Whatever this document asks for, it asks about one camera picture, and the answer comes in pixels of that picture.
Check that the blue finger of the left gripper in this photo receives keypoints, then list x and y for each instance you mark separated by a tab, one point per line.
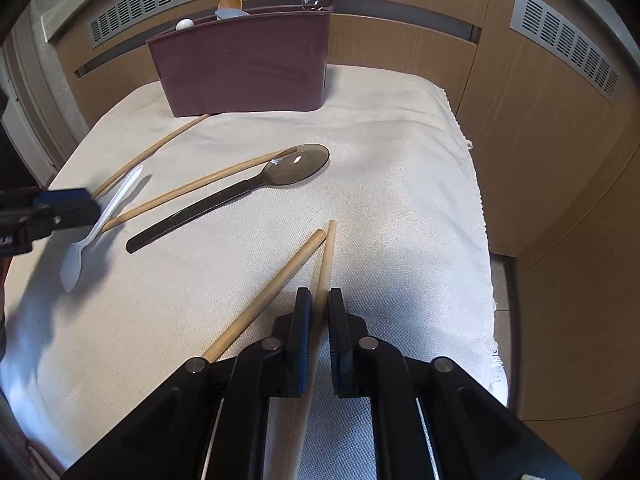
65	209

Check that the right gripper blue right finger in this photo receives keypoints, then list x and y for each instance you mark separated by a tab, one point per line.
342	356

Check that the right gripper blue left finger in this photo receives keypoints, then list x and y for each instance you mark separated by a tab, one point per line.
297	345

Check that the wooden chopstick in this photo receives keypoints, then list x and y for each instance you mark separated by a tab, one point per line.
271	290
296	437
148	152
193	186

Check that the white plastic spoon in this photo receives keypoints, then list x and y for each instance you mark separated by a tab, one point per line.
72	260

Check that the small white ball-end scoop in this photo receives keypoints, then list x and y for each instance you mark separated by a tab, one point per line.
184	24

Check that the wooden spoon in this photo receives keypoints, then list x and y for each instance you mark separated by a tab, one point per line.
227	6

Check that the cream table cloth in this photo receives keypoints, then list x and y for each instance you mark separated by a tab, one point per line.
411	257

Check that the maroon plastic utensil holder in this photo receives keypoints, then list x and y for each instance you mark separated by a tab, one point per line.
270	59

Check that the small grey vent grille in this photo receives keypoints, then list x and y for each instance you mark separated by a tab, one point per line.
551	30

